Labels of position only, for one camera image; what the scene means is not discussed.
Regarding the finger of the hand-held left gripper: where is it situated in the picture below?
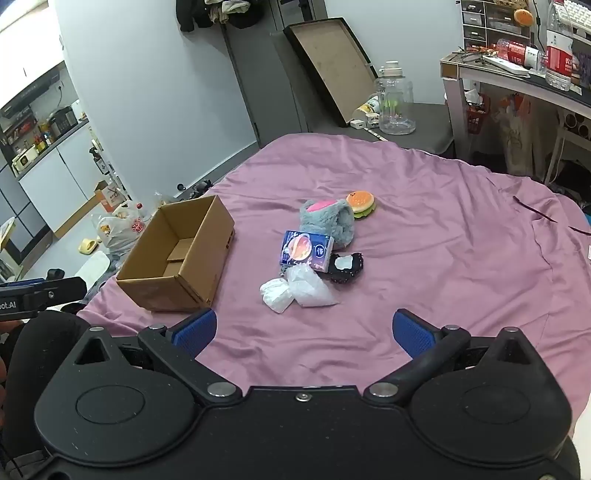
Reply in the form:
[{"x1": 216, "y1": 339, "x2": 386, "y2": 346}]
[{"x1": 28, "y1": 270, "x2": 88, "y2": 315}]

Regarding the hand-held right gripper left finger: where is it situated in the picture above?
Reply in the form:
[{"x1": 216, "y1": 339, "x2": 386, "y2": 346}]
[{"x1": 65, "y1": 308, "x2": 243, "y2": 408}]

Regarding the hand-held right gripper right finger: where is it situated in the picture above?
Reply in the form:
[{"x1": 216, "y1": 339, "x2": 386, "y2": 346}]
[{"x1": 364, "y1": 308, "x2": 542, "y2": 406}]

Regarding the brown cardboard box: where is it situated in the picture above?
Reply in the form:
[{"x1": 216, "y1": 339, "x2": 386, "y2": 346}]
[{"x1": 115, "y1": 195, "x2": 236, "y2": 313}]

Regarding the white wrapper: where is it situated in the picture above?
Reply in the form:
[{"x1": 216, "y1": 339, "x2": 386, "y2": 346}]
[{"x1": 259, "y1": 278, "x2": 294, "y2": 315}]

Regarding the clear plastic bag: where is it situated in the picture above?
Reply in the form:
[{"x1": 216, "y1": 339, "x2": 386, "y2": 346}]
[{"x1": 285, "y1": 263, "x2": 341, "y2": 308}]

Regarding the blue snack packet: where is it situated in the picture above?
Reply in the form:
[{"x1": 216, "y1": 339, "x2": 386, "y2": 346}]
[{"x1": 278, "y1": 230, "x2": 334, "y2": 272}]

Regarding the grey pink plush toy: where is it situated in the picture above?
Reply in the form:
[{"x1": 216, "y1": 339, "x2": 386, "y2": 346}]
[{"x1": 299, "y1": 198, "x2": 355, "y2": 246}]

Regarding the white plastic shopping bag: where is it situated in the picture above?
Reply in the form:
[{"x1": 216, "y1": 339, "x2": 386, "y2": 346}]
[{"x1": 91, "y1": 210, "x2": 154, "y2": 253}]

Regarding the pink bed sheet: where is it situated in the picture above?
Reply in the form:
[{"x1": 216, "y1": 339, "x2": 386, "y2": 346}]
[{"x1": 76, "y1": 133, "x2": 591, "y2": 444}]

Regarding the black dotted pouch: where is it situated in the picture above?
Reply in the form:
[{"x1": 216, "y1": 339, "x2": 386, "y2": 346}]
[{"x1": 325, "y1": 251, "x2": 365, "y2": 285}]

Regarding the orange white cardboard box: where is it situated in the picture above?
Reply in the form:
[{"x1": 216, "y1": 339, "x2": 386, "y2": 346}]
[{"x1": 93, "y1": 180, "x2": 128, "y2": 213}]

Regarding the white kitchen cabinet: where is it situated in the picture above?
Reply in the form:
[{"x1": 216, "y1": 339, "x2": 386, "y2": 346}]
[{"x1": 0, "y1": 117, "x2": 114, "y2": 243}]

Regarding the white toaster oven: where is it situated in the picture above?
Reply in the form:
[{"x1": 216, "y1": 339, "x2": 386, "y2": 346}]
[{"x1": 11, "y1": 150, "x2": 40, "y2": 174}]

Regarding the burger squishy toy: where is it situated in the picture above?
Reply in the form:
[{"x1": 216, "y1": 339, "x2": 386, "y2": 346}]
[{"x1": 346, "y1": 191, "x2": 378, "y2": 219}]

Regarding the dark rice cooker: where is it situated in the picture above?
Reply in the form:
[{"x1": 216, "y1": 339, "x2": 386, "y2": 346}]
[{"x1": 50, "y1": 107, "x2": 78, "y2": 136}]

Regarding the grey low platform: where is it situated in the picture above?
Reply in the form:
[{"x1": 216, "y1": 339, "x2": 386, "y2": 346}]
[{"x1": 305, "y1": 102, "x2": 456, "y2": 157}]

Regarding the red basket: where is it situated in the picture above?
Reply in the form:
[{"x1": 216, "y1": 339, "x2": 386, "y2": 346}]
[{"x1": 465, "y1": 92, "x2": 491, "y2": 137}]

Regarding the beige tote bag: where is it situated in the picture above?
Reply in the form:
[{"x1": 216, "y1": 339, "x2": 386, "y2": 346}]
[{"x1": 492, "y1": 95, "x2": 555, "y2": 177}]

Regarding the white yellow-label container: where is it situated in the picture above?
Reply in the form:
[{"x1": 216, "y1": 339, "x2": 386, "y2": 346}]
[{"x1": 353, "y1": 96, "x2": 382, "y2": 121}]

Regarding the large clear water jug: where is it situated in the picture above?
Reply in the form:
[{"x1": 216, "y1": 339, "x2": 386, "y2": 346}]
[{"x1": 373, "y1": 60, "x2": 416, "y2": 136}]

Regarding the grey door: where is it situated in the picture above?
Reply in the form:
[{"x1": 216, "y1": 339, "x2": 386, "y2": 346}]
[{"x1": 221, "y1": 0, "x2": 352, "y2": 149}]

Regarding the white desk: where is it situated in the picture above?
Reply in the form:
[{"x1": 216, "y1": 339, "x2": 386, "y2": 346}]
[{"x1": 440, "y1": 50, "x2": 591, "y2": 186}]

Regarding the white power strip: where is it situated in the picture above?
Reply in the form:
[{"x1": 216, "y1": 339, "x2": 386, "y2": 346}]
[{"x1": 482, "y1": 54, "x2": 533, "y2": 77}]

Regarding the red-label drink bottle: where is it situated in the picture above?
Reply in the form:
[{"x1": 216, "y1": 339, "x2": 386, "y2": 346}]
[{"x1": 496, "y1": 39, "x2": 548, "y2": 71}]

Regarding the black hanging garment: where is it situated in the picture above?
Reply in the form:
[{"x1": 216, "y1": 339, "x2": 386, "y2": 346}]
[{"x1": 175, "y1": 0, "x2": 197, "y2": 32}]

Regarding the large red-label water bottle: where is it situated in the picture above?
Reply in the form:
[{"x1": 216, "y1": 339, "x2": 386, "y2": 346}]
[{"x1": 545, "y1": 0, "x2": 575, "y2": 92}]

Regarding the grey drawer organizer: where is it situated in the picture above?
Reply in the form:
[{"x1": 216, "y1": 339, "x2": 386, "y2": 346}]
[{"x1": 459, "y1": 0, "x2": 532, "y2": 40}]

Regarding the white keyboard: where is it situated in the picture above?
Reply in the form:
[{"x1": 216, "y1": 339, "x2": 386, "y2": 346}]
[{"x1": 554, "y1": 0, "x2": 591, "y2": 34}]

